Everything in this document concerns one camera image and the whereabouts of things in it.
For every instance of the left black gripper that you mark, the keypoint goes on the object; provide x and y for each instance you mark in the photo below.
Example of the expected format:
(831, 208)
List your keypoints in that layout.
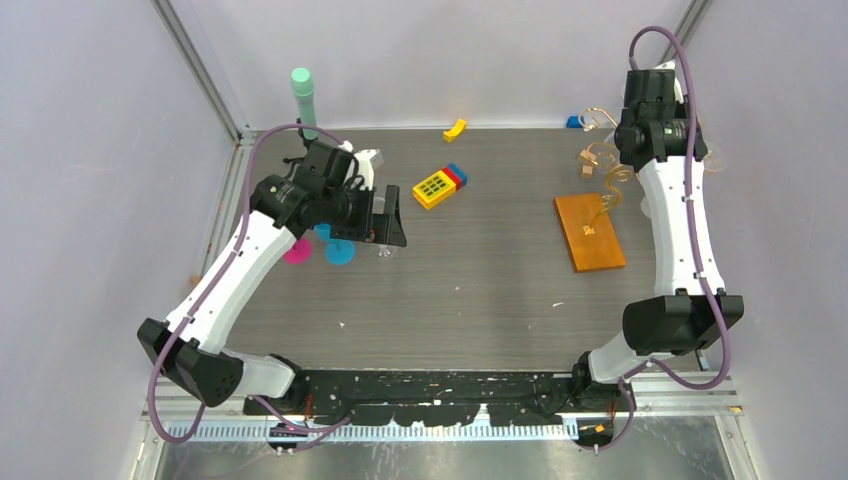
(376, 228)

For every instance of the clear wine glass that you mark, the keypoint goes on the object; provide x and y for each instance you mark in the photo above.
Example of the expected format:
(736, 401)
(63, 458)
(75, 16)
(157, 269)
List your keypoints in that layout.
(386, 252)
(714, 162)

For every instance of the blue plastic wine glass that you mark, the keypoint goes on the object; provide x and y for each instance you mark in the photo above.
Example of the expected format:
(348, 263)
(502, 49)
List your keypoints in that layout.
(337, 251)

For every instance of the pink plastic wine glass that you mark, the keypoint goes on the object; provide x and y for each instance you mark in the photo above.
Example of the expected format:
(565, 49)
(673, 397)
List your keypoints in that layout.
(300, 252)

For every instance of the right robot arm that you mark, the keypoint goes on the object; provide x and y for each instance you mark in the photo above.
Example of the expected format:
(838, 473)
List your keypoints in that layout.
(690, 310)

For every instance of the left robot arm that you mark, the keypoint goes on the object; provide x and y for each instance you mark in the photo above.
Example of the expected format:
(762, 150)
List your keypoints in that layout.
(331, 185)

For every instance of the wooden rack base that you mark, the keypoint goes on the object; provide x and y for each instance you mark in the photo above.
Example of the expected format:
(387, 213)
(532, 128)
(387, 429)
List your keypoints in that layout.
(597, 252)

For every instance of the gold wine glass rack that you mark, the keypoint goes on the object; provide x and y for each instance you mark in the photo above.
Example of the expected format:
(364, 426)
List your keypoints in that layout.
(603, 157)

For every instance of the yellow toy calculator block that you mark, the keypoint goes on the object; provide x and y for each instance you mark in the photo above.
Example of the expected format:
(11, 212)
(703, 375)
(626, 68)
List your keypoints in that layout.
(433, 190)

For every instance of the red toy block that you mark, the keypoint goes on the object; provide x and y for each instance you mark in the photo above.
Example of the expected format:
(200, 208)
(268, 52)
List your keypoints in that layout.
(449, 174)

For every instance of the blue toy block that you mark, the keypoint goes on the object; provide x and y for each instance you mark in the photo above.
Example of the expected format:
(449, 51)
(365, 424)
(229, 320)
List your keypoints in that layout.
(459, 174)

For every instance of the yellow curved block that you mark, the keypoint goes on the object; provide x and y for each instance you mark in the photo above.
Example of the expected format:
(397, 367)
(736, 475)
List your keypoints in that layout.
(454, 131)

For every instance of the green microphone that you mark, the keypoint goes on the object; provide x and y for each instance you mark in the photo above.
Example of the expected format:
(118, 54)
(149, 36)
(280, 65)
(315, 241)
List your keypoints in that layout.
(303, 89)

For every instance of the blue small block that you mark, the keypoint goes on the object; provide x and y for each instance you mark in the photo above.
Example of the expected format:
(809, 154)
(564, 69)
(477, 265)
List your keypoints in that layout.
(573, 122)

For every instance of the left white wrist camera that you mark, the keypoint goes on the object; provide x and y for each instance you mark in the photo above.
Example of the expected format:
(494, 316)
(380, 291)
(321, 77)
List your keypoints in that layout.
(361, 171)

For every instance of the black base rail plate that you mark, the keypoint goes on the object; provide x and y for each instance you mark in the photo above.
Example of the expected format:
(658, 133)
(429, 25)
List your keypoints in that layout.
(441, 398)

